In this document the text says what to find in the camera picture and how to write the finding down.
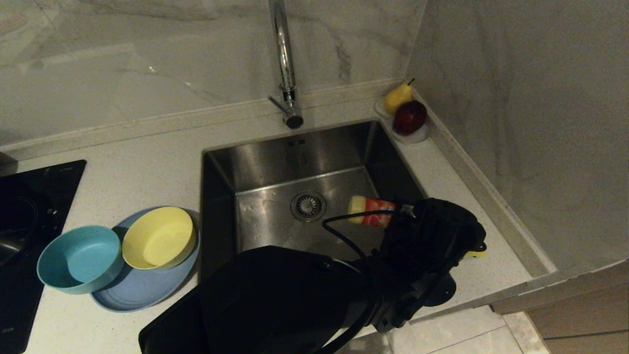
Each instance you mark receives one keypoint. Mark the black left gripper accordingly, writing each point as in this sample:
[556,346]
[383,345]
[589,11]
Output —
[437,236]

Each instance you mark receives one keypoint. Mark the orange white dish soap bottle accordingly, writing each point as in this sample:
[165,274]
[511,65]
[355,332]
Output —
[373,211]

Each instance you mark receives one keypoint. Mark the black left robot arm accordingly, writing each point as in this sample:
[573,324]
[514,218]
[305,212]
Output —
[275,305]

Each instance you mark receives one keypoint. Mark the yellow sponge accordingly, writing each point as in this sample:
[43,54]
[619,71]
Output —
[475,254]

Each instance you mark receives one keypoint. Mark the stainless steel sink basin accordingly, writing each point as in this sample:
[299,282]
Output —
[265,216]

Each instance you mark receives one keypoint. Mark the small white fruit dish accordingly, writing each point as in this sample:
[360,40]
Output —
[415,137]

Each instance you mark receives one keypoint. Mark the dark red apple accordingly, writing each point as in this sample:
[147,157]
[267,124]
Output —
[409,118]

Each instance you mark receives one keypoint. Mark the round metal drain strainer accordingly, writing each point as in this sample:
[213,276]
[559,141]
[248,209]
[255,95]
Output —
[308,206]

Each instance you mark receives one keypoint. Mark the yellow pear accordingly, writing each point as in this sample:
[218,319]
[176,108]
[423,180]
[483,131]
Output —
[396,98]

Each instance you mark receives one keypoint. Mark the wooden cabinet front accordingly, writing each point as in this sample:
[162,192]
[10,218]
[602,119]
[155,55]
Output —
[580,314]

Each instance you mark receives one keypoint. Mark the chrome kitchen faucet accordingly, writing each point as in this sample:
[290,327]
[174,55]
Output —
[286,59]

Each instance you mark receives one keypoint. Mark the yellow bowl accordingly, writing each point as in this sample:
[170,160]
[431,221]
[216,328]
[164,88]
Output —
[158,241]

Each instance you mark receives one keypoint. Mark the blue plate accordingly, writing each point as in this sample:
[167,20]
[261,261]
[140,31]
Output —
[140,292]

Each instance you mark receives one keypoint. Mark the teal bowl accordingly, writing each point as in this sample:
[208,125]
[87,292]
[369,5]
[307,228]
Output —
[78,260]

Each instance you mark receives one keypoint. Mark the black induction cooktop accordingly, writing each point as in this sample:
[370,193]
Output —
[32,196]

